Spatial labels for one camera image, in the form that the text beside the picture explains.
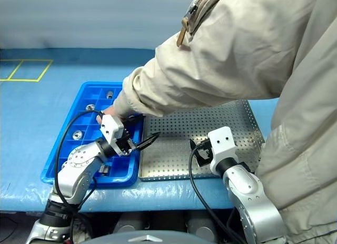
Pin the perforated steel tray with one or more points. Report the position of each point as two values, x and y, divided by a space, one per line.
179 128

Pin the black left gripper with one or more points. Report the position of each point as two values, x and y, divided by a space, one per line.
126 145

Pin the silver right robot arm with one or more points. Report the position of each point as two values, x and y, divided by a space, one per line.
247 191

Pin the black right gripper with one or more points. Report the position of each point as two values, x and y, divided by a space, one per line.
204 150

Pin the grey robot torso cover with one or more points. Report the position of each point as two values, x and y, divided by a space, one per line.
150 238

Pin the person's bare hand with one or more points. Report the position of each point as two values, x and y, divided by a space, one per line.
108 112

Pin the brass zipper pull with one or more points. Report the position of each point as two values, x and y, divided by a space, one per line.
183 31

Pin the blue compartment tray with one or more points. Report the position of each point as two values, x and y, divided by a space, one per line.
90 128

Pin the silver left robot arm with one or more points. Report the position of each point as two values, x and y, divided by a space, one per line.
79 162

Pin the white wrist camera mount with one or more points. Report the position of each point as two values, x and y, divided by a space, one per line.
222 142
110 127

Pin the beige sleeved person forearm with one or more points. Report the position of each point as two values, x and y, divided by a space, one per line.
163 78

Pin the person in beige jacket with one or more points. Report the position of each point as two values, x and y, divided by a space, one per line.
289 70

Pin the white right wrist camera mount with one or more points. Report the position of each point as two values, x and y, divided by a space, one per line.
222 142

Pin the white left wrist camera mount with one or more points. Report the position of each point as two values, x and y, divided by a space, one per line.
110 127

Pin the grey rounded shape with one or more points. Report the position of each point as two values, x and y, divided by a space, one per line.
201 224
130 223

